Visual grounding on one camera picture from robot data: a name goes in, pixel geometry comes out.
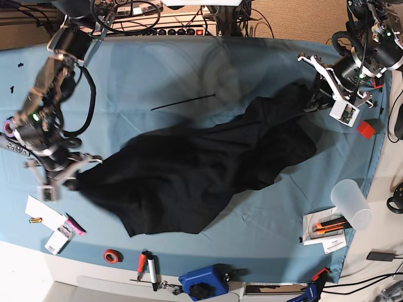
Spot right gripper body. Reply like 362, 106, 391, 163
24, 147, 103, 187

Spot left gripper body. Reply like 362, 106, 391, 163
297, 52, 373, 107

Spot black t-shirt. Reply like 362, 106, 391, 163
72, 83, 321, 237

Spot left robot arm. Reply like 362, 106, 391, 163
297, 1, 402, 111

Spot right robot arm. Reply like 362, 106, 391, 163
1, 1, 117, 191

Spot orange black clamp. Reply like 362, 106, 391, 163
372, 77, 384, 89

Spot white paper sheet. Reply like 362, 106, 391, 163
25, 195, 67, 231

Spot red cube block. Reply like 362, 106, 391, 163
357, 121, 375, 140

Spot black remote control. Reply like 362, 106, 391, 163
0, 136, 30, 157

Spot purple tape roll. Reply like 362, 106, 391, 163
3, 117, 14, 138

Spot pink marker package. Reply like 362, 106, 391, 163
65, 213, 86, 236

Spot white blister pack card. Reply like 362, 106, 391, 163
45, 225, 74, 255

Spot red tape roll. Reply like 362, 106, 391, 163
103, 249, 123, 264

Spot translucent plastic cup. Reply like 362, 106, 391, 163
331, 179, 373, 231

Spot white marker pen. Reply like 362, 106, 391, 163
147, 255, 159, 292

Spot black power strip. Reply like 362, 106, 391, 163
143, 25, 217, 36

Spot light blue table cloth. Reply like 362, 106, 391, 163
0, 36, 393, 284

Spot white booklet papers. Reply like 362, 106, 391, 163
302, 207, 349, 254

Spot blue table clamp box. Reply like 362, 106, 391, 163
178, 265, 229, 301

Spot blue orange bar clamp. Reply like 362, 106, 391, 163
287, 267, 330, 302

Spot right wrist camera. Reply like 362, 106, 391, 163
37, 184, 60, 202

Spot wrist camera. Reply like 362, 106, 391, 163
329, 100, 360, 127
37, 184, 60, 202

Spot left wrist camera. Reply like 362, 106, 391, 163
329, 100, 360, 127

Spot red handled screwdriver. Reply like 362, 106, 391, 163
137, 250, 148, 282

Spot black cable tie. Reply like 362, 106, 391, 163
151, 93, 216, 111

